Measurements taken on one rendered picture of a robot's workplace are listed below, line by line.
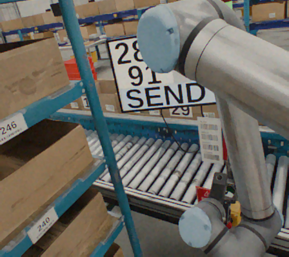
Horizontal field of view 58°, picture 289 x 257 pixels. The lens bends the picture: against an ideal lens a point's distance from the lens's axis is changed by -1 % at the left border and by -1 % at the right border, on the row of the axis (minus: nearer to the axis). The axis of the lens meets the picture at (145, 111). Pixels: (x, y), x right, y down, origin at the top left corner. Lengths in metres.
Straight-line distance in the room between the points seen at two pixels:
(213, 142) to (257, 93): 0.63
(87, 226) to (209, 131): 0.53
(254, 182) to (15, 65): 0.59
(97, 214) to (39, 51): 0.43
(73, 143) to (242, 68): 0.39
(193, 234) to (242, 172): 0.20
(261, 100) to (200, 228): 0.43
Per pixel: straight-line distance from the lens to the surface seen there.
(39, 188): 0.57
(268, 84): 0.39
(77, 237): 0.71
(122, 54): 1.02
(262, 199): 0.75
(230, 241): 0.75
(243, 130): 0.65
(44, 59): 0.54
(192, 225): 0.73
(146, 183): 1.48
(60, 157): 0.59
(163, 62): 0.46
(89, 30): 7.91
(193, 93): 1.02
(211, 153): 1.03
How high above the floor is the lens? 1.68
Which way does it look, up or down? 24 degrees down
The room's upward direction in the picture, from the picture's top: 11 degrees counter-clockwise
